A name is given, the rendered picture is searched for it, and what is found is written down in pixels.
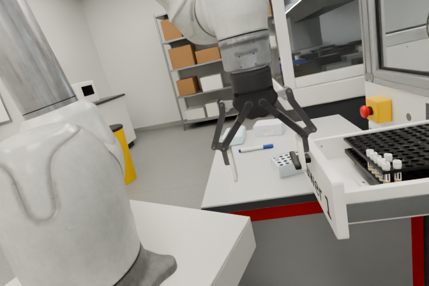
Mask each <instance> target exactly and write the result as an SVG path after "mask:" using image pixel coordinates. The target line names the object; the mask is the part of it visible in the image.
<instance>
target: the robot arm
mask: <svg viewBox="0 0 429 286"><path fill-rule="evenodd" d="M155 1H157V2H158V3H159V4H160V5H162V6H163V8H164V9H165V11H166V12H167V15H168V17H169V22H170V23H172V24H173V25H174V26H175V27H176V28H177V29H178V30H179V31H180V32H181V34H182V35H183V36H184V37H185V38H186V39H188V40H189V41H191V42H193V43H196V44H199V45H208V44H212V43H216V42H218V47H219V49H220V54H221V57H222V63H223V68H224V70H225V71H226V72H232V73H231V74H230V76H229V77H230V83H231V86H232V92H233V95H234V99H233V100H230V101H225V100H220V102H219V104H218V108H219V117H218V122H217V125H216V130H215V133H214V137H213V142H212V145H211V149H212V150H213V151H215V150H219V151H221V152H222V156H223V160H224V164H225V165H230V167H231V171H232V176H233V180H234V182H237V177H238V174H237V169H236V164H235V160H234V155H233V152H232V146H230V143H231V142H232V139H233V138H234V136H235V135H236V133H237V131H238V129H239V127H240V126H241V124H242V123H243V121H244V120H245V118H247V119H250V120H251V119H255V118H258V117H267V115H269V114H270V113H271V114H272V115H274V117H277V118H278V119H279V120H280V121H282V122H283V123H284V124H286V125H287V126H288V127H289V128H291V129H292V130H294V131H295V132H296V134H295V136H296V144H297V151H298V156H299V161H300V163H301V168H302V170H303V172H306V171H307V168H306V161H305V153H307V152H309V150H310V149H309V145H308V136H309V134H311V133H315V132H316V131H317V128H316V126H315V125H314V124H313V123H312V121H311V120H310V118H309V117H308V116H307V115H306V113H305V112H304V110H303V109H302V108H301V107H300V105H299V104H298V102H297V101H296V100H295V98H294V94H293V91H292V89H291V88H290V87H289V86H286V87H284V89H281V90H279V91H275V89H274V87H273V80H272V76H271V69H270V67H269V66H266V63H270V62H271V61H272V60H273V59H272V57H271V49H270V46H271V44H270V39H269V32H268V26H267V18H268V13H269V8H268V0H155ZM0 79H1V82H2V83H3V85H4V86H5V88H6V90H7V92H8V93H9V94H10V96H11V98H12V100H13V101H14V103H15V104H16V106H17V108H18V109H19V111H20V113H21V114H22V116H23V118H24V119H25V121H23V122H21V125H20V128H19V132H18V134H16V135H14V136H11V137H9V138H7V139H6V140H4V141H2V142H1V143H0V248H1V250H2V252H3V254H4V256H5V258H6V260H7V261H8V263H9V265H10V267H11V269H12V271H13V272H14V273H15V276H16V277H17V278H18V280H19V282H20V283H21V285H22V286H160V284H161V283H162V282H164V281H165V280H166V279H167V278H168V277H169V276H171V275H172V274H173V273H174V272H175V271H176V269H177V262H176V259H175V257H174V256H172V255H162V254H158V253H155V252H151V251H149V250H146V249H144V247H143V245H142V243H141V242H140V239H139V236H138V234H137V229H136V225H135V220H134V217H133V213H132V209H131V207H130V200H129V196H128V192H127V189H126V185H125V182H124V173H125V162H124V154H123V150H122V147H121V145H120V143H119V141H118V139H117V138H116V136H115V135H114V133H113V132H112V130H111V129H110V127H109V125H108V124H107V122H106V120H105V118H104V117H103V115H102V113H101V112H100V110H99V108H98V107H97V106H96V105H95V104H93V103H91V102H89V101H87V100H85V99H81V100H78V98H77V96H76V94H75V92H74V90H73V89H72V87H71V85H70V83H69V81H68V79H67V77H66V75H65V74H64V71H63V69H62V68H61V65H60V64H59V62H58V60H57V58H56V56H55V54H54V52H53V51H52V49H51V47H50V45H49V43H48V41H47V39H46V37H45V35H44V33H43V31H42V30H41V27H40V26H39V24H38V22H37V20H36V18H35V16H34V15H33V13H32V11H31V9H30V7H29V5H28V3H27V1H26V0H0ZM278 97H282V99H283V100H287V101H288V102H289V104H290V105H291V107H292V108H293V109H294V110H295V111H296V113H297V114H298V116H299V117H300V118H301V120H302V121H303V122H304V124H305V125H306V126H305V127H304V128H302V127H301V126H299V125H298V124H297V123H296V122H294V121H293V120H292V119H291V118H289V117H288V116H287V115H285V114H284V113H283V112H282V111H280V110H279V109H278V108H277V107H275V103H276V101H277V99H278ZM232 106H233V107H234V108H235V109H236V110H238V111H239V114H238V115H237V118H236V120H235V121H234V123H233V125H232V126H231V128H230V130H229V132H228V134H227V135H226V137H225V139H224V140H223V142H219V139H220V135H221V132H222V128H223V123H224V120H225V115H226V112H228V111H229V110H230V108H231V107H232Z"/></svg>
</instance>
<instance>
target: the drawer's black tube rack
mask: <svg viewBox="0 0 429 286"><path fill-rule="evenodd" d="M352 137H353V139H356V140H357V141H358V142H359V143H361V144H362V145H363V146H365V147H366V148H367V149H373V152H376V153H377V154H378V155H381V157H382V158H384V154H386V153H391V154H392V157H393V160H401V161H402V168H401V169H394V168H393V160H392V161H391V162H390V167H391V168H392V169H393V170H394V172H395V173H399V172H401V173H402V181H409V180H415V179H423V178H429V123H428V124H421V125H416V126H409V127H405V128H397V129H393V130H386V131H381V132H374V133H367V134H363V135H356V136H352ZM345 154H346V155H347V156H348V157H349V158H350V159H351V160H352V161H353V162H354V164H356V165H357V166H358V167H359V168H360V169H361V170H362V171H363V172H364V173H365V174H366V175H367V176H368V177H369V179H371V180H372V181H373V182H374V183H375V184H383V181H379V177H375V174H372V171H371V170H368V162H367V161H366V160H365V159H364V158H363V157H362V156H361V155H360V154H359V153H358V152H357V151H355V150H354V149H353V148H348V149H345ZM390 181H391V183H394V182H395V180H394V173H393V174H390Z"/></svg>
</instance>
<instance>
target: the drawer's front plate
mask: <svg viewBox="0 0 429 286"><path fill-rule="evenodd" d="M308 145H309V149H310V150H309V152H307V153H308V155H309V156H310V158H311V162H310V163H306V164H307V166H308V168H307V167H306V168H307V169H308V171H309V170H310V172H309V176H311V173H312V179H313V181H314V187H313V182H311V179H310V178H309V176H308V174H307V173H308V171H307V172H304V173H305V175H306V177H307V179H308V181H309V183H310V185H311V187H312V189H313V191H314V193H315V195H316V197H317V199H318V201H319V203H320V205H321V207H322V209H323V211H324V213H325V215H326V217H327V219H328V221H329V223H330V225H331V227H332V229H333V231H334V233H335V235H336V237H337V239H348V238H349V226H348V219H347V208H346V201H345V190H344V183H343V180H342V178H341V177H340V176H339V174H338V173H337V172H336V170H335V169H334V168H333V166H332V165H331V164H330V163H329V162H328V160H327V159H326V157H325V156H324V155H323V154H322V152H321V151H320V149H319V148H318V147H317V146H316V145H315V143H314V142H313V140H312V139H311V138H310V137H309V136H308ZM315 181H316V182H317V184H316V183H315ZM315 184H316V186H318V188H320V190H321V192H322V193H319V191H318V190H317V192H316V189H317V188H316V189H315ZM317 193H318V194H319V196H318V194H317ZM320 196H321V200H320ZM325 196H326V197H327V200H326V198H325ZM327 201H328V206H329V215H330V217H331V219H330V217H329V215H328V213H327V211H328V209H327Z"/></svg>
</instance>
